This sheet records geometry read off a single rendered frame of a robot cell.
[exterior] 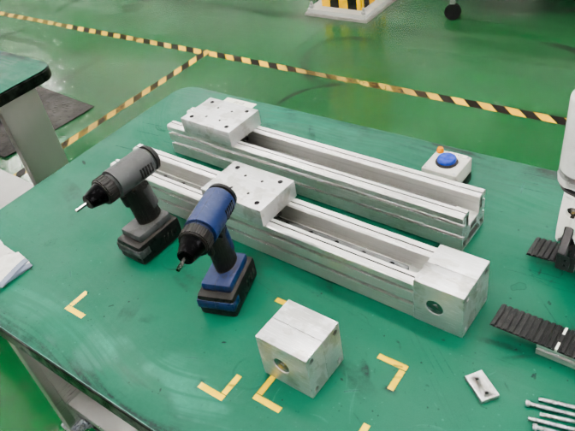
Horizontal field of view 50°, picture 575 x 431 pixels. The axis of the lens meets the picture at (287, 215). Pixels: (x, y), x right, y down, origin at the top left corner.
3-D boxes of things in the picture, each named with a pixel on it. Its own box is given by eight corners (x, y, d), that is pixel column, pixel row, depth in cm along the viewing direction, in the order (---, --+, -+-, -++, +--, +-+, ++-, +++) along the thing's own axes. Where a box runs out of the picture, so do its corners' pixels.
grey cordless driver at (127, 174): (187, 230, 136) (160, 147, 122) (121, 288, 124) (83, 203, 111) (163, 220, 140) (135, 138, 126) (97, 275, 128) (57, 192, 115)
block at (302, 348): (351, 349, 104) (346, 311, 98) (313, 398, 98) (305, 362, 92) (304, 326, 110) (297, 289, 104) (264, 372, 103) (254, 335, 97)
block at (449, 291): (492, 291, 110) (496, 251, 104) (462, 338, 103) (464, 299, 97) (446, 273, 114) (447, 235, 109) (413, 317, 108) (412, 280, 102)
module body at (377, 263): (440, 281, 113) (440, 247, 108) (413, 317, 108) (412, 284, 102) (150, 170, 157) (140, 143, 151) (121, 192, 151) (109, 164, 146)
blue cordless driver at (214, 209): (260, 269, 123) (239, 181, 109) (224, 348, 108) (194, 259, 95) (225, 265, 125) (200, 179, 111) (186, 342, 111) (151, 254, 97)
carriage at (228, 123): (263, 133, 151) (258, 109, 147) (234, 156, 145) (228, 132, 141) (216, 120, 160) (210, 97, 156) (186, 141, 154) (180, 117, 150)
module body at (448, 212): (483, 221, 124) (485, 188, 118) (461, 251, 118) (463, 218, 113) (200, 133, 167) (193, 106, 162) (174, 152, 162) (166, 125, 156)
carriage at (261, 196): (299, 206, 127) (293, 180, 123) (265, 238, 121) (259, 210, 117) (240, 185, 136) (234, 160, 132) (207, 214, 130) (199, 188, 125)
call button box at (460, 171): (471, 179, 135) (472, 156, 131) (451, 203, 129) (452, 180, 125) (437, 170, 139) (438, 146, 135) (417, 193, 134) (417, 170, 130)
